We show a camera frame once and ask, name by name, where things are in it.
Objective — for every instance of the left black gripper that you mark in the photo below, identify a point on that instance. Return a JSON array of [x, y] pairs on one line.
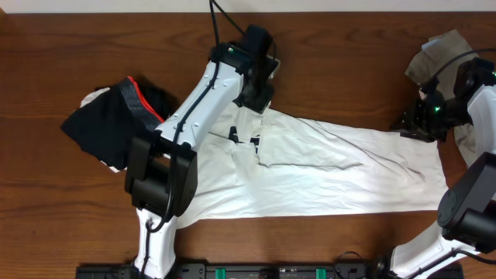
[[244, 136]]

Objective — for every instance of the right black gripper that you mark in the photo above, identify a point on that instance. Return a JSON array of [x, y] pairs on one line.
[[414, 123]]

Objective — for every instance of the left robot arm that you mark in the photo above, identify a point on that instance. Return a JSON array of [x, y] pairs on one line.
[[162, 176]]

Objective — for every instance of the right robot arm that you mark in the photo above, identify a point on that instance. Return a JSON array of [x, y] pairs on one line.
[[465, 225]]

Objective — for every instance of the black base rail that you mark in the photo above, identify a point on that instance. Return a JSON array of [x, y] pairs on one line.
[[208, 271]]

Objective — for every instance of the black shorts red waistband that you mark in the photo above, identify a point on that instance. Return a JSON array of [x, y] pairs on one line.
[[109, 118]]

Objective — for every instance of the grey khaki garment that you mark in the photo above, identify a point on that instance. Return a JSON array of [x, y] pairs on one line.
[[433, 55]]

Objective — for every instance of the white printed t-shirt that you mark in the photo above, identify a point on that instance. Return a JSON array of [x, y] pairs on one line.
[[269, 165]]

